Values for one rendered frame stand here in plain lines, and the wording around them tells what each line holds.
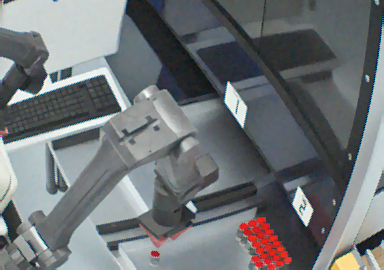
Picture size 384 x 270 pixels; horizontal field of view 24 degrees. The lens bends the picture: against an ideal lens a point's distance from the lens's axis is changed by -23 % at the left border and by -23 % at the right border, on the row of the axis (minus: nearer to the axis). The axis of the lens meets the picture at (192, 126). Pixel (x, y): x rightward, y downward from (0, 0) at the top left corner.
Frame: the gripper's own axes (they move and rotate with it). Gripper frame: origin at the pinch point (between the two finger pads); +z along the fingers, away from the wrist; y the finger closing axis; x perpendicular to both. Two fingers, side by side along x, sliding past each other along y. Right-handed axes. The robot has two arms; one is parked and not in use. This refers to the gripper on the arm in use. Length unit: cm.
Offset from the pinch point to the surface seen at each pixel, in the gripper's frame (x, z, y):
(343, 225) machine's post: -30.8, -13.7, 23.8
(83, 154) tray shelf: 36.6, 11.5, 7.6
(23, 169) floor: 108, 102, 30
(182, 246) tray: 1.8, 10.6, 7.7
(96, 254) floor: 61, 101, 29
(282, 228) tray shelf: -8.7, 11.8, 29.5
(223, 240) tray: -2.3, 10.9, 16.3
